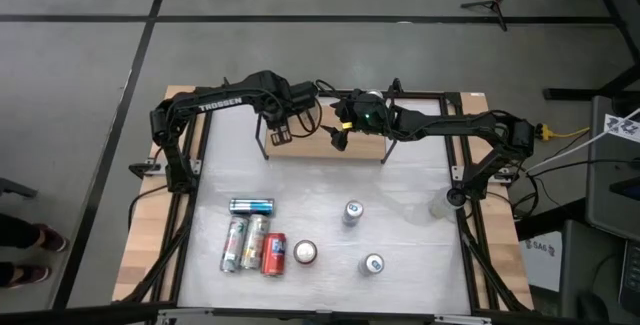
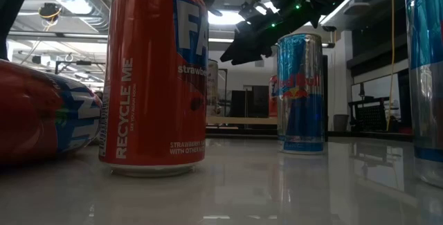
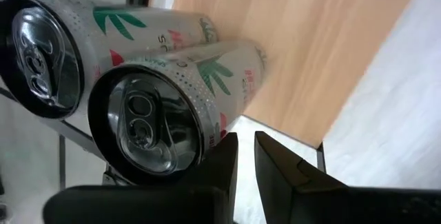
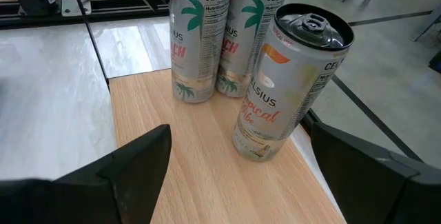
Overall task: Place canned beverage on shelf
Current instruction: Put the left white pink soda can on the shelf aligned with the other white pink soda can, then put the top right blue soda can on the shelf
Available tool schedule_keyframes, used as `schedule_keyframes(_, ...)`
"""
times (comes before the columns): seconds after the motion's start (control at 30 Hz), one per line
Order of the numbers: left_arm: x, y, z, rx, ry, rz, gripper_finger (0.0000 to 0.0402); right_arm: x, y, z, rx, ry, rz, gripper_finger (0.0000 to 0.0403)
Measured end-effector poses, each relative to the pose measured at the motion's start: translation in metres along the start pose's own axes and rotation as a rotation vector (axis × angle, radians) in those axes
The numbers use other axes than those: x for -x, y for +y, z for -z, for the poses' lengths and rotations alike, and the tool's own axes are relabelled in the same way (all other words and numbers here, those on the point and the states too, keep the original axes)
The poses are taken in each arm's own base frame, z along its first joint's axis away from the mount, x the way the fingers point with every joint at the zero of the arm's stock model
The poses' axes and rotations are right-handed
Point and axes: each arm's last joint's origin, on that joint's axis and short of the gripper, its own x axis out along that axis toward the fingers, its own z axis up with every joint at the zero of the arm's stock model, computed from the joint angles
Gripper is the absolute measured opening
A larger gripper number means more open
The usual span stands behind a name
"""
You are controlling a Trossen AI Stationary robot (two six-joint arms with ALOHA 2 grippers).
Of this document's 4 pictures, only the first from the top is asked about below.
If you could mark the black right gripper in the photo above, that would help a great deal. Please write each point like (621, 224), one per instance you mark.
(367, 115)

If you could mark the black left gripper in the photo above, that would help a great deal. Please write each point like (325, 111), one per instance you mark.
(282, 115)

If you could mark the blue silver Red Bull can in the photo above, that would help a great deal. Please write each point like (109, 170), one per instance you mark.
(371, 265)
(251, 207)
(352, 212)

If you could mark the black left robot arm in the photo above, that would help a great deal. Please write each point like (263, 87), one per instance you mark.
(180, 107)

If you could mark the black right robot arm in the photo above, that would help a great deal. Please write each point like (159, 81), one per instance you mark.
(450, 124)

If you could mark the silver Celsius can orange print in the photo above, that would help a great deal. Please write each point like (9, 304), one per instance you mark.
(255, 241)

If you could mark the silver Celsius can green print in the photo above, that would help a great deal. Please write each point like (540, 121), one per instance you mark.
(234, 244)

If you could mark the white cardboard box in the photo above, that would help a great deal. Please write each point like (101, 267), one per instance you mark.
(542, 267)

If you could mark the person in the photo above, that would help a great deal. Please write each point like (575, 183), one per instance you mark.
(50, 240)

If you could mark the grey chair leg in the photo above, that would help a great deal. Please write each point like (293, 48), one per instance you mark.
(17, 188)

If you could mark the grey desk top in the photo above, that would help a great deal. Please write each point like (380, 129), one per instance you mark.
(590, 270)
(607, 195)

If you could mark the white paper tag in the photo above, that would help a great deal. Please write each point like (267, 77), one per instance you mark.
(620, 127)

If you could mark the black computer mouse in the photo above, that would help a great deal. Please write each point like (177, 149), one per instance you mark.
(592, 309)

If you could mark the black laptop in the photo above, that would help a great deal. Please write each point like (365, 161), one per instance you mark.
(631, 275)

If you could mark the black aluminium table frame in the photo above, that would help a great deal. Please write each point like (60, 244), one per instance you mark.
(181, 275)

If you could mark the black desk frame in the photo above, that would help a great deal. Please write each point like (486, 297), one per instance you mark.
(575, 94)

